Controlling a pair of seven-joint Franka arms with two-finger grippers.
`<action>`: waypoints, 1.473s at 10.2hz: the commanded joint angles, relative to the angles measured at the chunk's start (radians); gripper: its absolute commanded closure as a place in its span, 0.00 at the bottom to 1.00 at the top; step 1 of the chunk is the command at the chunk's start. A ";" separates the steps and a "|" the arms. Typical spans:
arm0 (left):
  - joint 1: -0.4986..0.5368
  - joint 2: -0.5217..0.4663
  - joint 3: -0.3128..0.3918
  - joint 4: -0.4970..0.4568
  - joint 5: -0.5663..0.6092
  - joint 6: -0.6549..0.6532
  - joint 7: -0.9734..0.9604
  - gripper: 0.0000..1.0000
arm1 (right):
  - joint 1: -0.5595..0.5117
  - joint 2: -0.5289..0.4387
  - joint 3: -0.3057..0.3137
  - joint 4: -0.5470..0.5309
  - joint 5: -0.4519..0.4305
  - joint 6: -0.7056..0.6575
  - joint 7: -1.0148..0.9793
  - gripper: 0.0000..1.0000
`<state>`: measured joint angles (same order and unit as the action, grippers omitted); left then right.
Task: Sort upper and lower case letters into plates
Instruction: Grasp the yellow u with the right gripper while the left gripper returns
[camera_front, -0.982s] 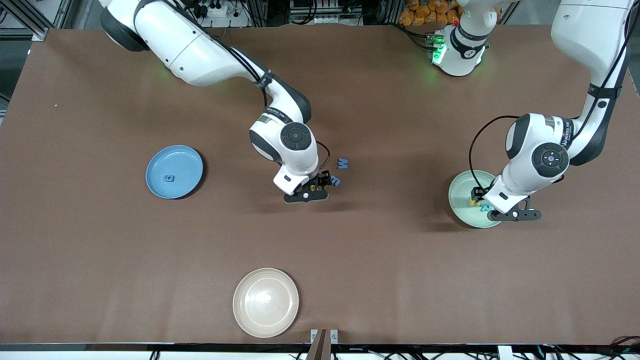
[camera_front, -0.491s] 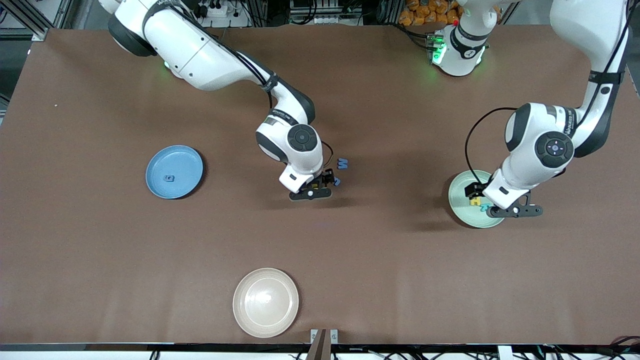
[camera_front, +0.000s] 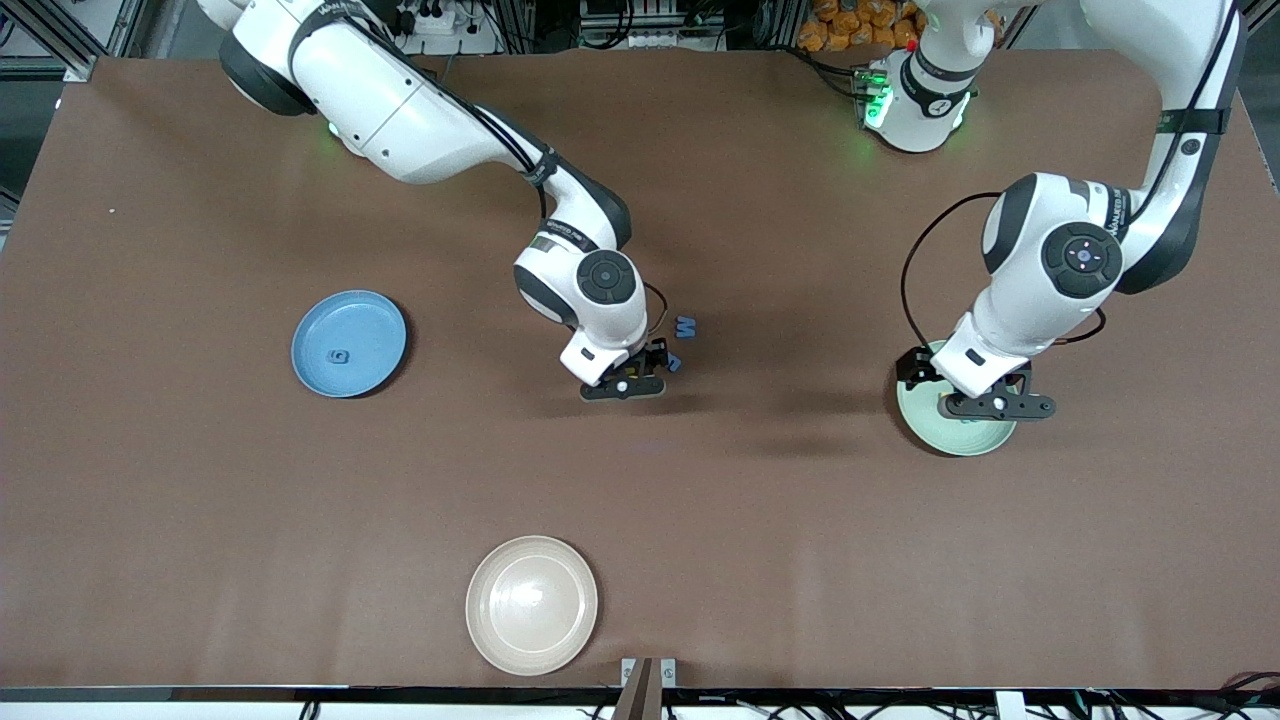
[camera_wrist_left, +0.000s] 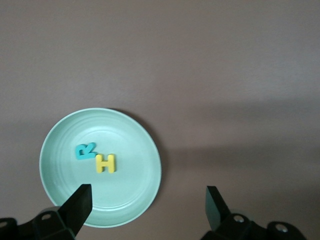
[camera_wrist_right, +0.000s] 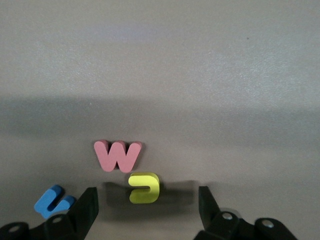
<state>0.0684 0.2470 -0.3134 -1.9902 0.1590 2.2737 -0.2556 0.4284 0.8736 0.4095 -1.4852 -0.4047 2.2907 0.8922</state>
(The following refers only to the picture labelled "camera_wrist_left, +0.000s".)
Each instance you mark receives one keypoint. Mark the pale green round plate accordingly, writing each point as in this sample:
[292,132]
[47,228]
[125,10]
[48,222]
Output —
[130,140]

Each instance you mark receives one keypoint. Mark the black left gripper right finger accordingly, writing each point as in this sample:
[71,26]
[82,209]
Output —
[225,222]

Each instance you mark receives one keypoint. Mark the teal foam letter R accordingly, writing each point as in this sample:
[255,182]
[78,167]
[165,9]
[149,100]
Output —
[79,154]

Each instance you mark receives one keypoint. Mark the yellow foam letter H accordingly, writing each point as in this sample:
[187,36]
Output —
[106,163]

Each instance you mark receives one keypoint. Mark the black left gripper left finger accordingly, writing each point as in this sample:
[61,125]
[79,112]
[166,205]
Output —
[65,220]

